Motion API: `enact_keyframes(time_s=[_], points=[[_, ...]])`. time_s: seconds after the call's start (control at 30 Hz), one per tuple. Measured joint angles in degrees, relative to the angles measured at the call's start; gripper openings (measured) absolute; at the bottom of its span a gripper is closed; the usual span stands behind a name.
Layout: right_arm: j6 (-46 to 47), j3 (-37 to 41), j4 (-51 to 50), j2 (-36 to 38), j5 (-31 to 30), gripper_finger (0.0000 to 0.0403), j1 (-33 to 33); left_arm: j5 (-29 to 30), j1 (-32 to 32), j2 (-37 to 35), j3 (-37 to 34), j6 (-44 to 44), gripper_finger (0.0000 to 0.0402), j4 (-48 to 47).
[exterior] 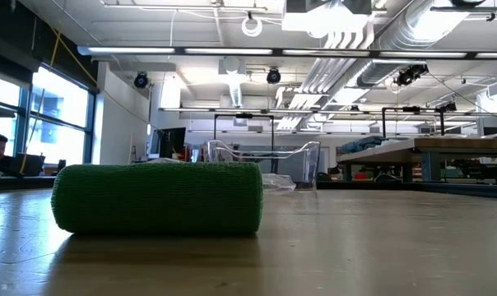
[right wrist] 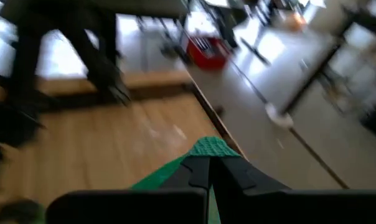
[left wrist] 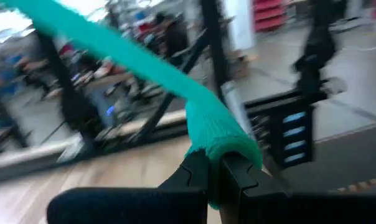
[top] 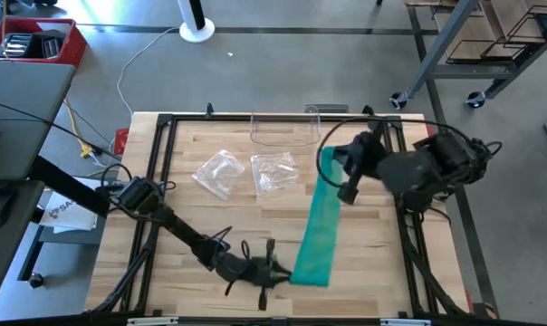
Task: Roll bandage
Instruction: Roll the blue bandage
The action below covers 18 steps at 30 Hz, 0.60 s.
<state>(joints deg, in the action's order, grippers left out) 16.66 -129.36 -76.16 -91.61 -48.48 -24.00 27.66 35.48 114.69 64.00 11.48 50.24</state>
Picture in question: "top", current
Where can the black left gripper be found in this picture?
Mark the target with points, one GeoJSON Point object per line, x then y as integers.
{"type": "Point", "coordinates": [242, 269]}

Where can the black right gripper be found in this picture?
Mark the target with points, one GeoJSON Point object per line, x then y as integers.
{"type": "Point", "coordinates": [364, 154]}

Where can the teal elastic bandage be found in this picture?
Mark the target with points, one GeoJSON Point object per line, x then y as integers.
{"type": "Point", "coordinates": [321, 226]}

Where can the clear plastic zipper bag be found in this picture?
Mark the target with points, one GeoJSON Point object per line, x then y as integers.
{"type": "Point", "coordinates": [219, 174]}
{"type": "Point", "coordinates": [273, 172]}

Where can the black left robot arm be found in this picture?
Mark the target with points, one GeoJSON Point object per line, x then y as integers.
{"type": "Point", "coordinates": [178, 226]}

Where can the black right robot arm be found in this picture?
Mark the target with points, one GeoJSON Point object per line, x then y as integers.
{"type": "Point", "coordinates": [445, 158]}

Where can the clear acrylic tray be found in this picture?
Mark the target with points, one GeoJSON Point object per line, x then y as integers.
{"type": "Point", "coordinates": [285, 136]}

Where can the gray metal rolling cart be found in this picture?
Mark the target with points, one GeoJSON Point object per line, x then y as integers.
{"type": "Point", "coordinates": [441, 41]}

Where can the small red box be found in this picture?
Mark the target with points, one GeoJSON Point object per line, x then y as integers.
{"type": "Point", "coordinates": [121, 141]}

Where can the white printed paper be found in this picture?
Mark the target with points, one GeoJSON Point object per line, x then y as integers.
{"type": "Point", "coordinates": [70, 213]}

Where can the black desk support bar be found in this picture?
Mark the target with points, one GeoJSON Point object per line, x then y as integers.
{"type": "Point", "coordinates": [70, 185]}

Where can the gray desk top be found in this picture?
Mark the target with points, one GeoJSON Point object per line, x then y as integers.
{"type": "Point", "coordinates": [2, 262]}
{"type": "Point", "coordinates": [24, 113]}

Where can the red plastic crate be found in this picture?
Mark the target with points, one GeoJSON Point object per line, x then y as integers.
{"type": "Point", "coordinates": [74, 50]}

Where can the black appliance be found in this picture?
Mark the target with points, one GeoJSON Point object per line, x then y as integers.
{"type": "Point", "coordinates": [49, 45]}

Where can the silver metal appliance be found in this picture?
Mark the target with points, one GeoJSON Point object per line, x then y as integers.
{"type": "Point", "coordinates": [15, 45]}

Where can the black aluminium table frame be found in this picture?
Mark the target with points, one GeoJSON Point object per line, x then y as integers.
{"type": "Point", "coordinates": [237, 118]}

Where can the white frame bracket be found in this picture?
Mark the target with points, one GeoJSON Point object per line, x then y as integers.
{"type": "Point", "coordinates": [151, 322]}
{"type": "Point", "coordinates": [405, 322]}

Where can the white pedestal stand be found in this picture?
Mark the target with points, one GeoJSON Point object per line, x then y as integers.
{"type": "Point", "coordinates": [196, 31]}

